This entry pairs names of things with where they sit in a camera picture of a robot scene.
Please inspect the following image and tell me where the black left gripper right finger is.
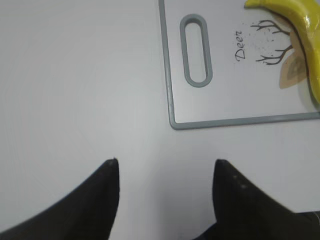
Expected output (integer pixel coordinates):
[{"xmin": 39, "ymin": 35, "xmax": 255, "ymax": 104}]
[{"xmin": 198, "ymin": 159, "xmax": 320, "ymax": 240}]

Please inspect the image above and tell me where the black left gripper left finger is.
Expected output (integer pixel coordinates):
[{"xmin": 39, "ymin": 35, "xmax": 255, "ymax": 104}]
[{"xmin": 0, "ymin": 158, "xmax": 120, "ymax": 240}]

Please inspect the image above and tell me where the yellow plastic banana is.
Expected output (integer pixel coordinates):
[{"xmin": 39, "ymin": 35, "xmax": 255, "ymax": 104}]
[{"xmin": 244, "ymin": 0, "xmax": 320, "ymax": 102}]

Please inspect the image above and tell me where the white grey-rimmed deer cutting board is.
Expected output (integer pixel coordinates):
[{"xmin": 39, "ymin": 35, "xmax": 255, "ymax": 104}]
[{"xmin": 158, "ymin": 0, "xmax": 320, "ymax": 130}]

